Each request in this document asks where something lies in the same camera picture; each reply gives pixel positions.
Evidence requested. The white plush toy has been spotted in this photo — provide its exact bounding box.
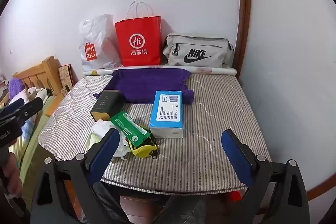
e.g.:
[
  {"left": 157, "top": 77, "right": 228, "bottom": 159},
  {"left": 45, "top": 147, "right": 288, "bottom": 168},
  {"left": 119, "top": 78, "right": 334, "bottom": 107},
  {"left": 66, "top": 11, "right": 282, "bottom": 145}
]
[{"left": 25, "top": 87, "right": 53, "bottom": 104}]

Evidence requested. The light green tissue pack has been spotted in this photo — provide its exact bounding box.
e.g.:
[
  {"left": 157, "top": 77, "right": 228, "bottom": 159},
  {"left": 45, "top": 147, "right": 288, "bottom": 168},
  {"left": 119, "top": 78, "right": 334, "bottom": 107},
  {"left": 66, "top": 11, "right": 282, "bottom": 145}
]
[{"left": 86, "top": 131, "right": 105, "bottom": 151}]

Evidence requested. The purple towel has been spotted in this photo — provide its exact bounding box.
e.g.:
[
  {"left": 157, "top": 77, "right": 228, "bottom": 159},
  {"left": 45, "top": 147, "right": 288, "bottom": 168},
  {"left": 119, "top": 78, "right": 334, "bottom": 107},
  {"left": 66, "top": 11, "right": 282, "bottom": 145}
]
[{"left": 94, "top": 68, "right": 195, "bottom": 105}]

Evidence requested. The rolled printed plastic sheet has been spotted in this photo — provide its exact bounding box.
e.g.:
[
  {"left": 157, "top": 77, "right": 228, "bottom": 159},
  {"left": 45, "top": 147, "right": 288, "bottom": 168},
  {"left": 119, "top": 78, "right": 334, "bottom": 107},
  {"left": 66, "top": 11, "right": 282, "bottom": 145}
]
[{"left": 82, "top": 65, "right": 237, "bottom": 76}]

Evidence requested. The dark green tea tin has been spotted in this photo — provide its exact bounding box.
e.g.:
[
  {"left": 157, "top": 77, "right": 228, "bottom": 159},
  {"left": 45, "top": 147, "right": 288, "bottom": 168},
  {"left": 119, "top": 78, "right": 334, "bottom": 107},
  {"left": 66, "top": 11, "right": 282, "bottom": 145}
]
[{"left": 90, "top": 89, "right": 122, "bottom": 122}]

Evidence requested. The blue cardboard box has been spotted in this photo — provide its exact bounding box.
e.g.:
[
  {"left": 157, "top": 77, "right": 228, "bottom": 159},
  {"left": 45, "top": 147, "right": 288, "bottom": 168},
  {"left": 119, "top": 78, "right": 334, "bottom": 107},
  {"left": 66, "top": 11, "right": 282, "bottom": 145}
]
[{"left": 149, "top": 90, "right": 184, "bottom": 139}]

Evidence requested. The grey waist bag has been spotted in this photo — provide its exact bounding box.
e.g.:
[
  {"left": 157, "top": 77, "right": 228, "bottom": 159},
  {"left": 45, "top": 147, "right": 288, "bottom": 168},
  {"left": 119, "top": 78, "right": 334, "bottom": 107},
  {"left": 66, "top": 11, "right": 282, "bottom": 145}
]
[{"left": 162, "top": 32, "right": 235, "bottom": 68}]

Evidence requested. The green foil packet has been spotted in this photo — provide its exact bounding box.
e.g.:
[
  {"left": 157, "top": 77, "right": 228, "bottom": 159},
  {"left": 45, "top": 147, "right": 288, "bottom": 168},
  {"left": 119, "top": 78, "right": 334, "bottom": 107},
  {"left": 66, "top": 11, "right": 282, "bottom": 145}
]
[{"left": 110, "top": 111, "right": 151, "bottom": 147}]

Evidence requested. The white plastic shopping bag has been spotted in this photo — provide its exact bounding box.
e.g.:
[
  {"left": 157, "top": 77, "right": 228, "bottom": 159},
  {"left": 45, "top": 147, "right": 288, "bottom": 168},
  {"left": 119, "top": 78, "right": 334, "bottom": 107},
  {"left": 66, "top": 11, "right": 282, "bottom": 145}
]
[{"left": 79, "top": 14, "right": 122, "bottom": 71}]

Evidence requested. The wooden bed headboard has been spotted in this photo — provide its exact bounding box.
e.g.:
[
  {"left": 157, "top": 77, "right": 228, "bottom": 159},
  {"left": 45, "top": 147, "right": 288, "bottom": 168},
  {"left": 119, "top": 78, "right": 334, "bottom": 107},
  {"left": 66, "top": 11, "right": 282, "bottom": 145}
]
[{"left": 13, "top": 56, "right": 79, "bottom": 117}]

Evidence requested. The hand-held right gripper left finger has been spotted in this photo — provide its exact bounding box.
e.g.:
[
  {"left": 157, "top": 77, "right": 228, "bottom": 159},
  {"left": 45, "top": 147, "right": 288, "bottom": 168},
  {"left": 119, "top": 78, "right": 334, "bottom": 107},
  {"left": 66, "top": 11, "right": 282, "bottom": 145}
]
[{"left": 31, "top": 128, "right": 124, "bottom": 224}]

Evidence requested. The person's left forearm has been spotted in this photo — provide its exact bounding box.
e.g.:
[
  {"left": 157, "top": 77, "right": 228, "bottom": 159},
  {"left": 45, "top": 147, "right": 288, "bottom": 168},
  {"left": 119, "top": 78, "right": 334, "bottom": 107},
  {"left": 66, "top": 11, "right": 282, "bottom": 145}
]
[{"left": 0, "top": 187, "right": 30, "bottom": 224}]

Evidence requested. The person's left hand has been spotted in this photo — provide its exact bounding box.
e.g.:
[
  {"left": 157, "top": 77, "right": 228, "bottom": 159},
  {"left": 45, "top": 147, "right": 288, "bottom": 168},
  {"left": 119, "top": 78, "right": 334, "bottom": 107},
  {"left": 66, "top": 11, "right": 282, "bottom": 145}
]
[{"left": 2, "top": 153, "right": 24, "bottom": 196}]

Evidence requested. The clear plastic wrapper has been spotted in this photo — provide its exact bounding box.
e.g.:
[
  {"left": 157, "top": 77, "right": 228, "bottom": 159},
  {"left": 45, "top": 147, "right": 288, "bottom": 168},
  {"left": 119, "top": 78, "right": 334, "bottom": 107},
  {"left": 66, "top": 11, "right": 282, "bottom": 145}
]
[{"left": 112, "top": 135, "right": 133, "bottom": 161}]

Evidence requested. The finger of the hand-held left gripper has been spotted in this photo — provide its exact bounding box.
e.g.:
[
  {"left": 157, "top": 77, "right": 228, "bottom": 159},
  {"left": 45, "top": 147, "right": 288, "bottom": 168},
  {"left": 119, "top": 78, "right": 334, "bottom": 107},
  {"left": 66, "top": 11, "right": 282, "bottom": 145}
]
[{"left": 0, "top": 97, "right": 44, "bottom": 126}]

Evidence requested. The red paper shopping bag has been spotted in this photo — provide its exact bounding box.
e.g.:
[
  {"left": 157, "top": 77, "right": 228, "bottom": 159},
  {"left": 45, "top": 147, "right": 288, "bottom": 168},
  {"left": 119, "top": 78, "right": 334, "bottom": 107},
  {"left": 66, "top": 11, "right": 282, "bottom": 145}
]
[{"left": 114, "top": 0, "right": 162, "bottom": 67}]

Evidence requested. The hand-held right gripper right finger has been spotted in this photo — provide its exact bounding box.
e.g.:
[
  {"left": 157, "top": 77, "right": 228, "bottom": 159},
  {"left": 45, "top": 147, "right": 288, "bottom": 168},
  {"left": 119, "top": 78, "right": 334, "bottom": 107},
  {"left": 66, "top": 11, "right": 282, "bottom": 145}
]
[{"left": 221, "top": 130, "right": 310, "bottom": 224}]

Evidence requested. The yellow pouch with black straps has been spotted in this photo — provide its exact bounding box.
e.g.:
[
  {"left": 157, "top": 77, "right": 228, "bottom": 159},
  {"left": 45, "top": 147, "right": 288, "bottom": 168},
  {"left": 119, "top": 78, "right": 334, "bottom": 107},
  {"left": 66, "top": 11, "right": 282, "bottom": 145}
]
[{"left": 130, "top": 132, "right": 159, "bottom": 159}]

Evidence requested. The bed with green sheet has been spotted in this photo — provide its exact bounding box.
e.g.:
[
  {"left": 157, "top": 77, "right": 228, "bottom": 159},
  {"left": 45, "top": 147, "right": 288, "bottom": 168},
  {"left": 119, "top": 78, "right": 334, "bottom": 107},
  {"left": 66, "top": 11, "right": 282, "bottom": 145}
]
[{"left": 0, "top": 97, "right": 69, "bottom": 188}]

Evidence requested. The purple plush toy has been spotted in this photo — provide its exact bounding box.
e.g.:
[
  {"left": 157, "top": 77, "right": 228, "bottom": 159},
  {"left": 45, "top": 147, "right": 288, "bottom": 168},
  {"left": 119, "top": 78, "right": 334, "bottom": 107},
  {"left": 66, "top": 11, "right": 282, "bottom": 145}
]
[{"left": 9, "top": 78, "right": 25, "bottom": 98}]

